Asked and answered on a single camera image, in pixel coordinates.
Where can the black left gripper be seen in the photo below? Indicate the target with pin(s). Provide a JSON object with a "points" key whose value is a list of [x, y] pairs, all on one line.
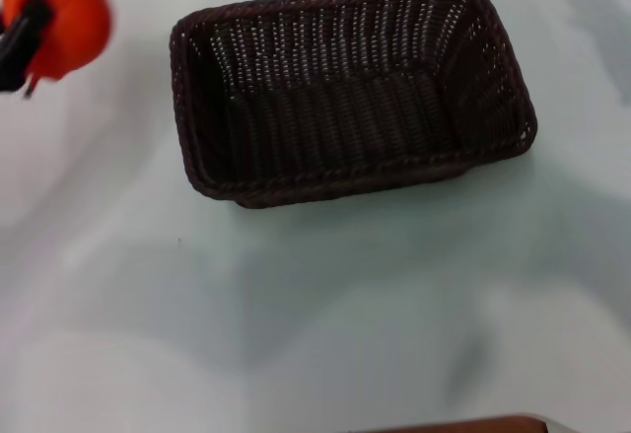
{"points": [[12, 60]]}

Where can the orange-red toy pear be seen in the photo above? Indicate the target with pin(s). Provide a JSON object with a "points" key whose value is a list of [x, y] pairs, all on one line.
{"points": [[74, 19]]}

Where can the dark brown woven basket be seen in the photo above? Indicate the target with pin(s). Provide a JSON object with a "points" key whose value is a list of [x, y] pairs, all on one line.
{"points": [[345, 97]]}

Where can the white tablecloth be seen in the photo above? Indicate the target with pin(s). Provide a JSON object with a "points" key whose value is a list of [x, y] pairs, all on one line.
{"points": [[172, 314]]}

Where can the brown wooden board edge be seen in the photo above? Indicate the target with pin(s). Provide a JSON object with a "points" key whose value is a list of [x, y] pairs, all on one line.
{"points": [[468, 425]]}

